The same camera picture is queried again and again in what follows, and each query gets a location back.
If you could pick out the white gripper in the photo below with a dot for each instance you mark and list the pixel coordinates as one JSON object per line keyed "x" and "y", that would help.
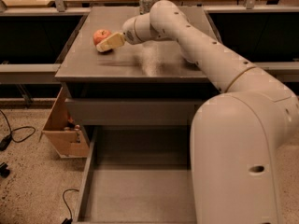
{"x": 128, "y": 32}

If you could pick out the red apple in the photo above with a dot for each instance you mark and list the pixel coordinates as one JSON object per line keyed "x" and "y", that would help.
{"x": 100, "y": 35}

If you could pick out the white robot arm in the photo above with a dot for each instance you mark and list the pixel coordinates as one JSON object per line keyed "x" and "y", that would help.
{"x": 234, "y": 135}

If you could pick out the grey drawer cabinet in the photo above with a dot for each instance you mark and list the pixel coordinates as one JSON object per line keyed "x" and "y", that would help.
{"x": 154, "y": 70}

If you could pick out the closed grey top drawer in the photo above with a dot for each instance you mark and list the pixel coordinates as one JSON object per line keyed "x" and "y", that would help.
{"x": 126, "y": 112}

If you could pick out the open grey middle drawer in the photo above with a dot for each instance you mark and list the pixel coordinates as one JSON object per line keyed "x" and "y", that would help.
{"x": 137, "y": 175}

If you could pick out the silver soda can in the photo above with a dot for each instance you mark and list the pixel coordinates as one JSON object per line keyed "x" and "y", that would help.
{"x": 145, "y": 6}

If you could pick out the cardboard box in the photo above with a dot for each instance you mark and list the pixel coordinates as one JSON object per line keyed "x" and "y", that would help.
{"x": 64, "y": 134}

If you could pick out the black plug left floor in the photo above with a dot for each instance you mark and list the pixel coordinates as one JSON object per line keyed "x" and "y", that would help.
{"x": 4, "y": 172}

